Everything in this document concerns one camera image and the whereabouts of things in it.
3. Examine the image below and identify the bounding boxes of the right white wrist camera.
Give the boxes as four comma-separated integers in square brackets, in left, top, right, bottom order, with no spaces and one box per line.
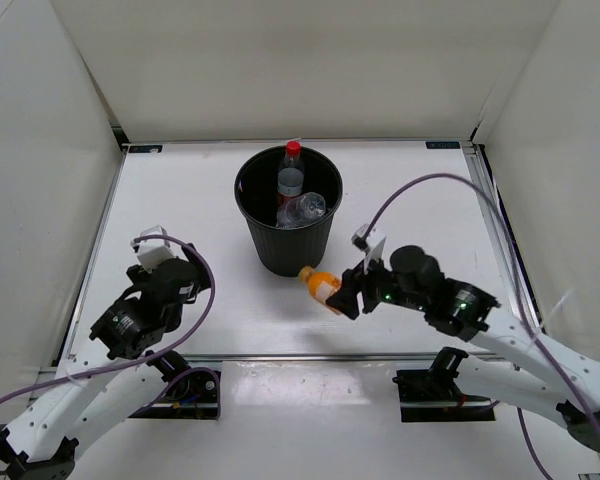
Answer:
[351,223,386,274]

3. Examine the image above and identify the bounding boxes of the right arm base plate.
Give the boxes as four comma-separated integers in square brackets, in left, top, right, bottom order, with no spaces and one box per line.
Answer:
[392,369,496,424]

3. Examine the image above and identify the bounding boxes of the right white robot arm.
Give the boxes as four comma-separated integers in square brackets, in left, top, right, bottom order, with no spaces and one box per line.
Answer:
[326,246,600,453]

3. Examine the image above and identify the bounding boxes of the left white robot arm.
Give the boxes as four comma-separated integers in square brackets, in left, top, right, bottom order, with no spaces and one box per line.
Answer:
[0,234,220,479]

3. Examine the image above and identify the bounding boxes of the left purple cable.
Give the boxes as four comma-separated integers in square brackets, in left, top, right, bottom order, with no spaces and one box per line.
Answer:
[0,237,224,474]

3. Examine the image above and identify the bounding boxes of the black plastic waste bin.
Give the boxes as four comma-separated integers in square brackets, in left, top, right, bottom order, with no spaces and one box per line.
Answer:
[234,145,343,277]

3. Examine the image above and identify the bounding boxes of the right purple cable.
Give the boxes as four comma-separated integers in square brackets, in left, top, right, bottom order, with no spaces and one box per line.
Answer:
[364,173,600,480]

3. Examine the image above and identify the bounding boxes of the front aluminium rail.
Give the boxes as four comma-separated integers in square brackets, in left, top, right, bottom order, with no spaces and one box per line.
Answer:
[69,350,524,362]

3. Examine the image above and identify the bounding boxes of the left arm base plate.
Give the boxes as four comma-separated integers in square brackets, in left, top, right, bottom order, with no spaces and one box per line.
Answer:
[130,361,222,421]

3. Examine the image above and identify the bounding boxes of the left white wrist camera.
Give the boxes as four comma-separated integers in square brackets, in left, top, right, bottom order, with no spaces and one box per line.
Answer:
[131,238,176,273]

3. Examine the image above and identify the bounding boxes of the right aluminium frame rail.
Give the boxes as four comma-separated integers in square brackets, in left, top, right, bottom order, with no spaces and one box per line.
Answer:
[462,142,542,329]

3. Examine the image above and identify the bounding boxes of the red label clear bottle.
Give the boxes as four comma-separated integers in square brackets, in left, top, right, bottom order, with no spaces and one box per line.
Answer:
[277,141,305,206]

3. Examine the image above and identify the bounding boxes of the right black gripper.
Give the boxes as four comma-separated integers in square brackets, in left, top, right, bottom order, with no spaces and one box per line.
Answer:
[326,248,428,320]

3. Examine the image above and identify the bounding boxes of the tall clear crushed bottle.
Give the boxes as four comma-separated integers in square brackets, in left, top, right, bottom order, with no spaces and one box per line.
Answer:
[276,192,327,229]

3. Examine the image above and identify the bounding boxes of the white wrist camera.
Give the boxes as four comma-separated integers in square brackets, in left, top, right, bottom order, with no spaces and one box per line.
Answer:
[131,238,176,273]
[351,223,386,274]

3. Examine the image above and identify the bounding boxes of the purple cable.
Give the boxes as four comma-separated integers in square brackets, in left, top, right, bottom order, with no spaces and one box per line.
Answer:
[364,173,600,480]
[0,237,224,474]

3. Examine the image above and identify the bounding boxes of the orange juice bottle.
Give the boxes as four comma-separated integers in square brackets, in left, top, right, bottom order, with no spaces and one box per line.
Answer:
[298,266,341,306]

